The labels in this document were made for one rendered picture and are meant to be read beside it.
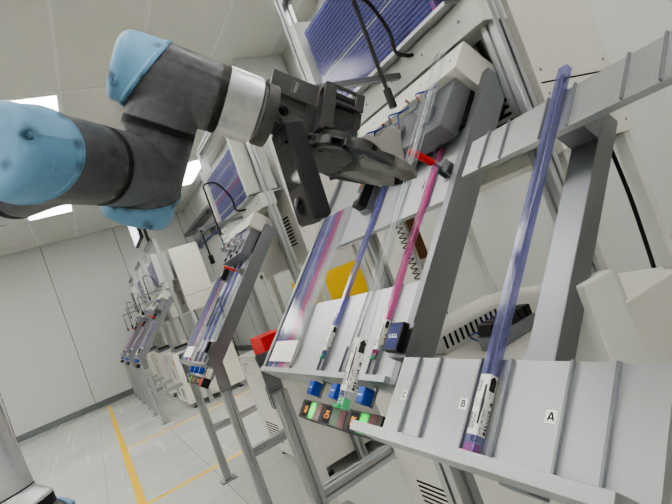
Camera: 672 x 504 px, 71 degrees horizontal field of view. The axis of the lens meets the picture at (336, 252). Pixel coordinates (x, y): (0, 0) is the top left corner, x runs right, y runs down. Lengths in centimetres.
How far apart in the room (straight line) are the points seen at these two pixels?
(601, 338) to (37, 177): 56
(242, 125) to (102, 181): 16
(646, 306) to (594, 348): 74
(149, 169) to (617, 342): 53
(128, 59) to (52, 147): 15
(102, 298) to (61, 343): 98
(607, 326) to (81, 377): 917
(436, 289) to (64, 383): 888
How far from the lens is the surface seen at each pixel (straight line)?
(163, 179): 52
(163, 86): 52
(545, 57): 132
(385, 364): 87
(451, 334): 129
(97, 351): 948
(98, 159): 44
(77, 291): 954
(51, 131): 41
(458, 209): 94
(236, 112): 53
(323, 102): 56
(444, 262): 89
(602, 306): 61
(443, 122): 105
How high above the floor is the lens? 94
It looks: 1 degrees up
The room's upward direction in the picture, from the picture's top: 20 degrees counter-clockwise
